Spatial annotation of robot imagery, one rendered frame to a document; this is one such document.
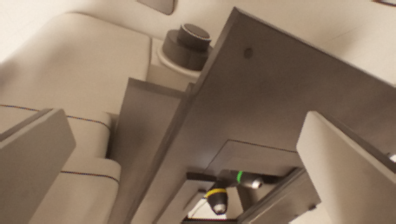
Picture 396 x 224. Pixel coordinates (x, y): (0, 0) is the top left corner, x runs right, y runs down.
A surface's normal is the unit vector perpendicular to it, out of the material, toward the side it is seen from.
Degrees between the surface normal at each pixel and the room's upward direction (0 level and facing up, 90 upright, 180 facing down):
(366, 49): 0
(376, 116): 0
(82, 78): 90
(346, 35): 0
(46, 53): 90
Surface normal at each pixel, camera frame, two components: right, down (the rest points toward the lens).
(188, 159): 0.15, 0.66
